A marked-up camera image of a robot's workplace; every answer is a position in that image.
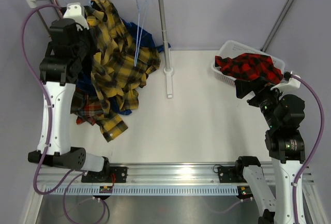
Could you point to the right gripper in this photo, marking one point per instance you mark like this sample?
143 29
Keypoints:
243 87

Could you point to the white plastic basket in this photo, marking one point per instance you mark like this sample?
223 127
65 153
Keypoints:
233 49

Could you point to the aluminium mounting rail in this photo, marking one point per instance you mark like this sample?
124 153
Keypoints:
167 174

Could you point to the brown orange plaid shirt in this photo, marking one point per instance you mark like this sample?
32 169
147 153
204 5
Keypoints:
82 105

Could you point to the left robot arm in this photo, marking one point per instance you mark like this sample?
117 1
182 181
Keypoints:
59 73

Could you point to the red black plaid shirt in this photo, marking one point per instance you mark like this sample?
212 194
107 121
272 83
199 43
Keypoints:
249 66

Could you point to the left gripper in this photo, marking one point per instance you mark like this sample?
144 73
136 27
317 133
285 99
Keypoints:
86 32

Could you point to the white slotted cable duct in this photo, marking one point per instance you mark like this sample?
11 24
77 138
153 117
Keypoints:
131 190

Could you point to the yellow black plaid shirt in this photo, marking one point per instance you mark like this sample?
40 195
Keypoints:
119 68

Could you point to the pink wire hanger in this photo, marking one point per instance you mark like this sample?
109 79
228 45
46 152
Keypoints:
59 9

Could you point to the blue plaid shirt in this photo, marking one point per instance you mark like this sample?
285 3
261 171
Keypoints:
146 40

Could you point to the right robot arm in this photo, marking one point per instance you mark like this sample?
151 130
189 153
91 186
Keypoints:
283 114

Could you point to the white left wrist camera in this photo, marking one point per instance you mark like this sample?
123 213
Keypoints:
76 12

